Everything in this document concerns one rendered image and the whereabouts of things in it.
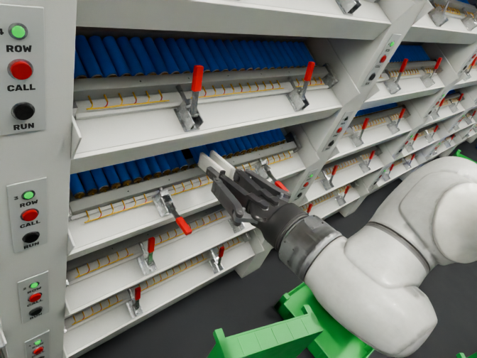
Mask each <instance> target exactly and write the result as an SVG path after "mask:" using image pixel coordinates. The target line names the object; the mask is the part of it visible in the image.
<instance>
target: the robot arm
mask: <svg viewBox="0 0 477 358"><path fill-rule="evenodd" d="M198 166H199V167H200V168H201V169H202V170H203V171H204V172H205V173H206V175H207V176H208V177H209V178H210V179H211V180H213V183H212V189H211V192H212V193H213V194H214V196H215V197H216V198H217V200H218V201H219V202H220V203H221V204H222V206H223V207H224V208H225V210H226V211H227V212H228V213H229V214H230V216H231V218H232V222H233V224H234V225H235V226H237V227H239V226H240V225H241V223H242V222H250V223H251V225H252V226H254V227H257V228H259V230H261V232H262V234H263V237H264V239H265V240H266V241H267V242H268V243H269V244H270V245H271V246H272V247H274V248H275V249H276V250H277V251H279V258H280V260H281V261H282V262H283V263H284V264H285V265H286V266H287V267H288V268H289V269H290V270H291V271H292V272H294V273H295V274H296V275H297V276H298V278H299V279H300V280H301V281H303V282H304V283H305V284H306V285H307V286H308V287H309V288H310V290H311V291H312V292H313V294H314V296H315V298H316V299H317V301H318V302H319V303H320V305H321V306H322V307H323V308H324V309H325V310H326V311H327V312H328V313H329V314H330V315H331V316H332V317H333V318H334V319H335V320H336V321H337V322H338V323H340V324H341V325H342V326H343V327H345V328H346V329H347V330H348V331H349V332H350V333H352V334H353V335H355V336H356V337H357V338H359V339H360V340H361V341H363V342H365V343H366V344H367V345H369V346H370V347H372V348H373V349H375V350H376V351H378V352H380V353H382V354H384V355H387V356H389V357H394V358H403V357H408V356H409V355H411V354H412V353H414V352H415V351H416V350H418V349H419V348H420V346H421V345H422V344H423V343H424V342H425V340H426V339H427V338H428V337H429V335H430V334H431V332H432V330H433V329H434V328H435V326H436V325H437V316H436V313H435V311H434V308H433V306H432V304H431V302H430V300H429V299H428V297H427V296H426V295H425V294H424V293H423V292H422V291H421V290H420V289H419V286H420V285H421V283H422V282H423V280H424V278H425V277H426V276H427V274H428V273H429V272H430V271H431V270H432V269H433V268H434V267H435V266H436V265H437V264H439V265H442V266H446V265H448V264H453V263H463V264H467V263H471V262H474V261H477V164H476V163H474V162H473V161H470V160H468V159H465V158H461V157H456V156H446V157H442V158H438V159H435V160H433V161H430V162H428V163H426V164H425V165H423V166H421V167H420V168H418V169H417V170H416V171H414V172H413V173H411V174H410V175H409V176H408V177H407V178H406V179H404V180H403V181H402V182H401V184H399V185H398V186H397V187H396V188H395V189H394V191H392V192H391V193H390V194H389V196H387V198H386V199H385V200H384V201H383V203H382V204H381V205H380V206H379V208H378V209H377V210H376V212H375V214H374V215H373V216H372V218H371V219H370V220H369V221H368V223H367V224H366V225H365V226H364V227H363V228H362V229H360V230H359V231H358V232H357V233H355V234H354V235H353V236H351V237H349V238H348V239H347V238H346V237H344V236H343V235H342V234H341V233H340V232H338V231H336V230H335V229H334V228H333V227H331V226H330V225H328V224H327V223H326V222H325V221H324V220H322V219H321V218H320V217H318V216H316V215H310V216H309V215H308V214H307V213H306V212H305V211H304V210H302V209H301V208H300V207H298V206H297V205H296V204H295V203H289V201H290V198H291V195H292V194H291V192H288V191H286V190H283V189H280V188H279V187H277V186H276V185H274V184H272V183H271V182H269V181H268V180H266V179H265V178H263V177H261V176H260V175H259V174H257V173H255V172H253V171H252V170H250V169H246V171H242V170H241V169H237V168H236V167H234V166H233V165H232V164H231V163H229V162H227V161H226V160H224V159H223V158H222V157H221V156H220V155H219V154H218V153H217V152H215V151H214V150H211V151H210V154H209V156H207V155H206V154H205V153H203V152H201V153H200V155H199V162H198ZM250 177H251V178H250ZM233 179H234V181H233Z"/></svg>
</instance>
